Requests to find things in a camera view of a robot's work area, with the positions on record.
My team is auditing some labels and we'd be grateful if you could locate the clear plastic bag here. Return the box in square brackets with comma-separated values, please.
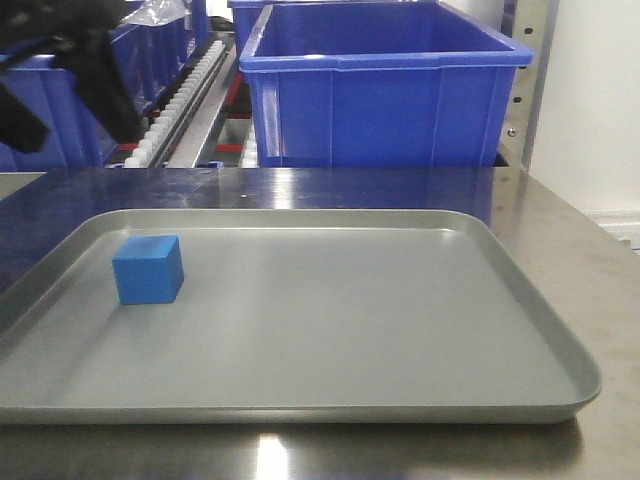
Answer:
[120, 0, 191, 27]

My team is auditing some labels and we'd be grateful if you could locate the blue bin rear right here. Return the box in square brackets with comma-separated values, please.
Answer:
[230, 1, 410, 70]

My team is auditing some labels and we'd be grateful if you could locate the white roller conveyor rail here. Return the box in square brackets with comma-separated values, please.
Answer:
[123, 40, 227, 169]

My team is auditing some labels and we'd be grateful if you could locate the blue plastic bin left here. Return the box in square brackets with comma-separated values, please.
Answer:
[1, 15, 189, 172]

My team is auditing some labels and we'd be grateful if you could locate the grey metal tray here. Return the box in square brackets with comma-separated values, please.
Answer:
[1, 209, 602, 424]

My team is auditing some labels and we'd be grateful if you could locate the steel shelf upright post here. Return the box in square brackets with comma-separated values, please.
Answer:
[499, 0, 559, 171]

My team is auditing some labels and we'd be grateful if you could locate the blue plastic bin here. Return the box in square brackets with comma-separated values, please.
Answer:
[1, 15, 189, 172]
[239, 1, 533, 168]

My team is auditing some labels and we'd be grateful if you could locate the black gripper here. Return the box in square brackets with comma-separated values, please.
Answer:
[1, 1, 143, 153]

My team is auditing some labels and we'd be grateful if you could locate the blue plastic bin right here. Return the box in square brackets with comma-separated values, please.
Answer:
[239, 1, 533, 168]

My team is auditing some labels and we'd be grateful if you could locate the blue foam cube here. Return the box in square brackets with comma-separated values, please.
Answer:
[112, 235, 184, 305]

